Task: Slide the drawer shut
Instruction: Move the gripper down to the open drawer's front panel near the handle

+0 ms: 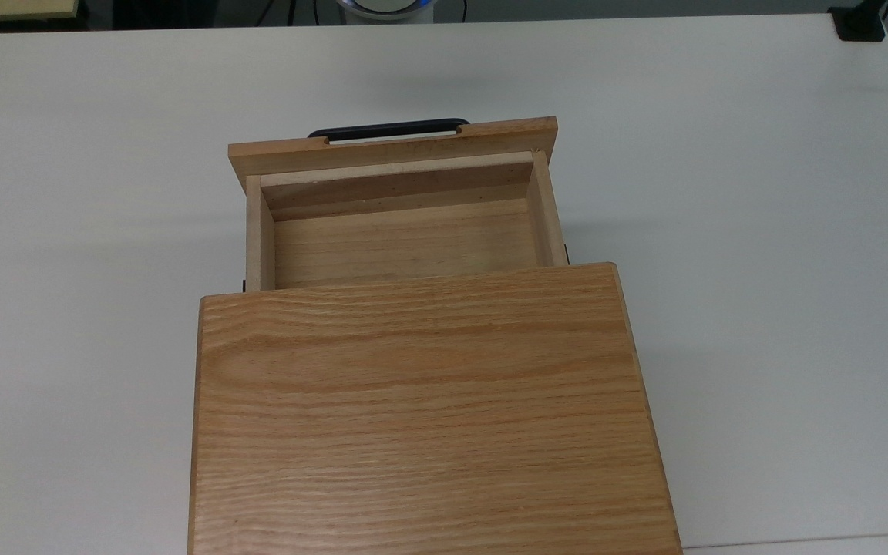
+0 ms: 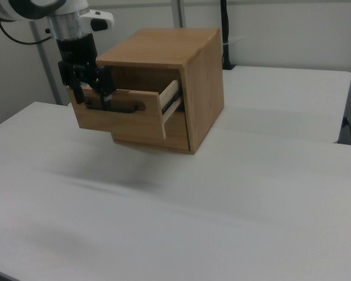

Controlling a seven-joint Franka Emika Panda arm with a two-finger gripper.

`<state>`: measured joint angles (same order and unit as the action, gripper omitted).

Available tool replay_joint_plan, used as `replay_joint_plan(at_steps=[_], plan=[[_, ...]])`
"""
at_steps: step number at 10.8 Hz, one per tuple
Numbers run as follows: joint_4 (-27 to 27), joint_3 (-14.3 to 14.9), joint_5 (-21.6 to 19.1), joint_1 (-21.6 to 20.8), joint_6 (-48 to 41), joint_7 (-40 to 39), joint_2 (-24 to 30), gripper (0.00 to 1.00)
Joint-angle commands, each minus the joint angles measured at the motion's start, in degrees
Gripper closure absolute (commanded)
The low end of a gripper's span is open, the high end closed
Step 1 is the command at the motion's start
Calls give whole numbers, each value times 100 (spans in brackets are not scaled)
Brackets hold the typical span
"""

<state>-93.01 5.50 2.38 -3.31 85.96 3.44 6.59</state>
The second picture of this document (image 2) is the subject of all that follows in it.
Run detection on wooden drawer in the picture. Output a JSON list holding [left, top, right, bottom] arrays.
[[67, 78, 184, 140]]

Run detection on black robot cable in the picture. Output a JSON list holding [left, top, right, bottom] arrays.
[[0, 20, 52, 45]]

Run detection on grey metal frame post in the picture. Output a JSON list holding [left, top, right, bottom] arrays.
[[28, 20, 63, 106], [170, 0, 184, 29]]

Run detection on black drawer handle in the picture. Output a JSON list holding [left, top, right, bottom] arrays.
[[84, 100, 146, 114]]

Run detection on wooden cabinet box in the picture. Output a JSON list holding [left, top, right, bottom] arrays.
[[95, 28, 225, 155]]

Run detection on black pole with cables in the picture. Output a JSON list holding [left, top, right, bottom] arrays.
[[219, 0, 235, 70]]

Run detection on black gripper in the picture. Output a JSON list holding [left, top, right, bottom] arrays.
[[56, 32, 116, 112]]

